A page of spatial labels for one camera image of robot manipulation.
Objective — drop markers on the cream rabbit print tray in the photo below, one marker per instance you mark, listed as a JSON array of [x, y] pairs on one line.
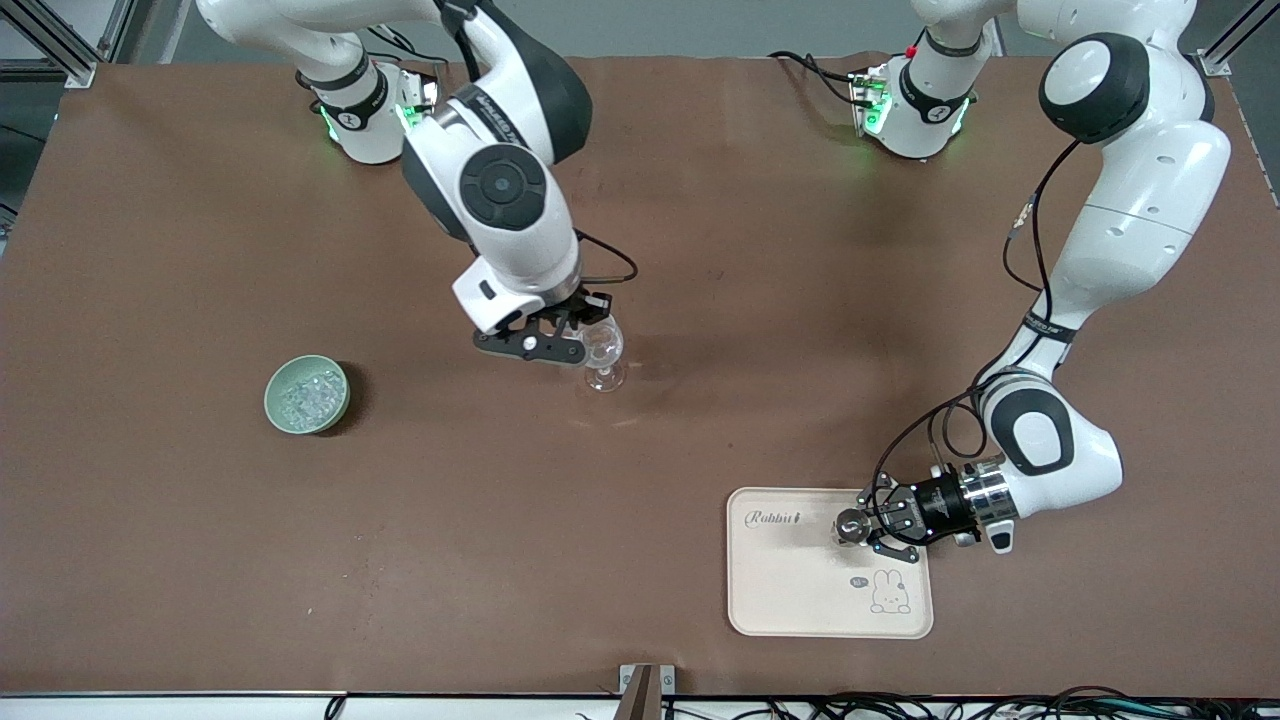
[[800, 590]]

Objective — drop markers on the grey left base connector plate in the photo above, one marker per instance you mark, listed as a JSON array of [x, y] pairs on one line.
[[866, 100]]

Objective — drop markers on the grey right base connector plate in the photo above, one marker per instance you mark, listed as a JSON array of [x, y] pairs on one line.
[[428, 95]]

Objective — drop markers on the steel cocktail jigger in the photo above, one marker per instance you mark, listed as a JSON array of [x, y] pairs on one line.
[[850, 525]]

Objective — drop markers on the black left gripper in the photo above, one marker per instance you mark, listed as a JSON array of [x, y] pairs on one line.
[[937, 507]]

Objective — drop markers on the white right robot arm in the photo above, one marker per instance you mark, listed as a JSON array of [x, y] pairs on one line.
[[500, 185]]

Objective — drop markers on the clear wine glass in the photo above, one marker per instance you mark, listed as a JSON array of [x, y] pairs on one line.
[[603, 380]]

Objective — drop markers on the aluminium frame profile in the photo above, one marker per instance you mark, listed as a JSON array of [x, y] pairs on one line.
[[60, 40], [1235, 40]]

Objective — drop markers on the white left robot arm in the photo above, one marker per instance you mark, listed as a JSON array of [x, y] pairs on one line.
[[1140, 230]]

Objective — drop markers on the brown table mat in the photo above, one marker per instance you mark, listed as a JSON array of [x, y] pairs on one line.
[[760, 300]]

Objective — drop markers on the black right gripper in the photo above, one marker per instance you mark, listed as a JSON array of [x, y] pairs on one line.
[[572, 311]]

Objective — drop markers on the pale green ceramic bowl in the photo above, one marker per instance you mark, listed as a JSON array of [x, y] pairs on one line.
[[275, 410]]

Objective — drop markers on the grey base connector plate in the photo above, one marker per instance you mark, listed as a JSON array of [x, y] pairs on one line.
[[428, 95], [866, 100]]

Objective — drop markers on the grey metal edge bracket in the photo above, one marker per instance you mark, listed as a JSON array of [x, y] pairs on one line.
[[668, 680]]

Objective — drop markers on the clear ice cubes pile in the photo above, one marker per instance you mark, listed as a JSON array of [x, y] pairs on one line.
[[308, 398]]

